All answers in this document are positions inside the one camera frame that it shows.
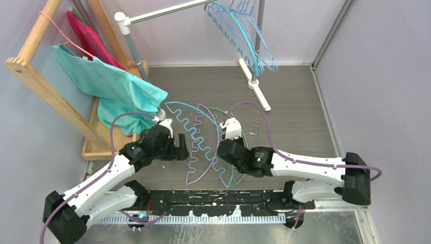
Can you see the metal hanger rail stand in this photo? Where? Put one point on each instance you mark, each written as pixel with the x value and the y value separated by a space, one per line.
pixel 124 23

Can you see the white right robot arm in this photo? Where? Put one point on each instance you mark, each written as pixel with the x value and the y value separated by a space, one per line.
pixel 347 178

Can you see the teal cloth garment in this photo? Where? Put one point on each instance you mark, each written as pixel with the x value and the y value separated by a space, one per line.
pixel 119 92

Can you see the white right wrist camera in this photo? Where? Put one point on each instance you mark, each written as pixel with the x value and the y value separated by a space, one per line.
pixel 232 129

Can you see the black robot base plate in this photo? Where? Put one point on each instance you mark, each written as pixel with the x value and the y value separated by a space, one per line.
pixel 220 207

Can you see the teal wavy plastic hanger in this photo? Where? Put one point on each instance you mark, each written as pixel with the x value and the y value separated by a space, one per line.
pixel 230 27

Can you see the green plastic hanger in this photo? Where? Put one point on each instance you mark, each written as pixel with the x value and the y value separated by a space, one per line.
pixel 233 169

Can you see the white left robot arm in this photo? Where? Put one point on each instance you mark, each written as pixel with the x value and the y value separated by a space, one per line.
pixel 68 215

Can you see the light blue wire hanger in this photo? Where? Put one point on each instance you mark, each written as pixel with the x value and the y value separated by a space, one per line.
pixel 238 12
pixel 237 23
pixel 252 20

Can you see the magenta cloth garment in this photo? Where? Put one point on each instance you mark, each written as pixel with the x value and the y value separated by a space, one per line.
pixel 94 43

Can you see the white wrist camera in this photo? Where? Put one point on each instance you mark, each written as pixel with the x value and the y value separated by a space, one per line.
pixel 232 129
pixel 167 122

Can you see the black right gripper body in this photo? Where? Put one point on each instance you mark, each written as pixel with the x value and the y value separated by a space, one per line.
pixel 239 141

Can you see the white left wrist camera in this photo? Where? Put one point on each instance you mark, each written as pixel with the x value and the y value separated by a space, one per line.
pixel 167 122

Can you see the wooden clothes rack frame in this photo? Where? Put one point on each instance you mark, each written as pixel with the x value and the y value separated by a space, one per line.
pixel 96 145

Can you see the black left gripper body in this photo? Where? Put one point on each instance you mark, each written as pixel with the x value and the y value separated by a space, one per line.
pixel 166 151

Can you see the purple wavy plastic hanger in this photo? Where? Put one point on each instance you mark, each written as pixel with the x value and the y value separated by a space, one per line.
pixel 196 146

